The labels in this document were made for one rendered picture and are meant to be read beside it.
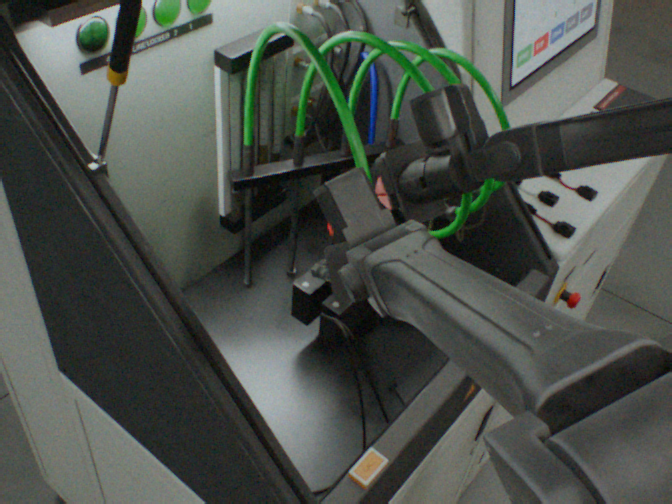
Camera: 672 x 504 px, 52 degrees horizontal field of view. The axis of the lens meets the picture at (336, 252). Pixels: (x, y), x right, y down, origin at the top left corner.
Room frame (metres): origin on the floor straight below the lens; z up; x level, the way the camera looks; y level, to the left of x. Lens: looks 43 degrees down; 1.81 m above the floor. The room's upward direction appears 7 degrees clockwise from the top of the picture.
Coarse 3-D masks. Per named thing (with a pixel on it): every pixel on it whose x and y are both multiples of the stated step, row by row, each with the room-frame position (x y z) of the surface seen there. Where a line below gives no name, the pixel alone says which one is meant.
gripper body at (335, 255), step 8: (328, 248) 0.57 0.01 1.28; (336, 248) 0.57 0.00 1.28; (344, 248) 0.58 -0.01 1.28; (328, 256) 0.57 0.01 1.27; (336, 256) 0.57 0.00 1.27; (344, 256) 0.57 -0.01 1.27; (328, 264) 0.56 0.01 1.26; (336, 264) 0.56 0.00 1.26; (344, 264) 0.56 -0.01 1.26; (336, 272) 0.56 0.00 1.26; (336, 280) 0.55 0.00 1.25; (336, 288) 0.54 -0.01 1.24; (344, 288) 0.54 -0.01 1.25; (336, 296) 0.54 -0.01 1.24; (344, 296) 0.54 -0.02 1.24
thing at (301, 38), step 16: (272, 32) 0.85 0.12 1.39; (288, 32) 0.80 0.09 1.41; (256, 48) 0.88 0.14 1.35; (304, 48) 0.77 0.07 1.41; (256, 64) 0.90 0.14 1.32; (320, 64) 0.74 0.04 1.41; (256, 80) 0.91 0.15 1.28; (336, 80) 0.72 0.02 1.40; (336, 96) 0.70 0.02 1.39; (352, 128) 0.67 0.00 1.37; (352, 144) 0.66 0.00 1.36; (368, 176) 0.64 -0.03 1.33
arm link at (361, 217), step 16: (352, 176) 0.54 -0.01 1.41; (320, 192) 0.54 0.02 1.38; (336, 192) 0.52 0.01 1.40; (352, 192) 0.52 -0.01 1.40; (368, 192) 0.53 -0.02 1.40; (336, 208) 0.52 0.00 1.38; (352, 208) 0.51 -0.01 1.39; (368, 208) 0.51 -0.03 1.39; (336, 224) 0.52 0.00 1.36; (352, 224) 0.50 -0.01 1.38; (368, 224) 0.50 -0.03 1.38; (384, 224) 0.51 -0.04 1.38; (352, 240) 0.49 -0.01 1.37; (368, 240) 0.49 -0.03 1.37; (352, 272) 0.44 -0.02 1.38; (352, 288) 0.42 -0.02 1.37
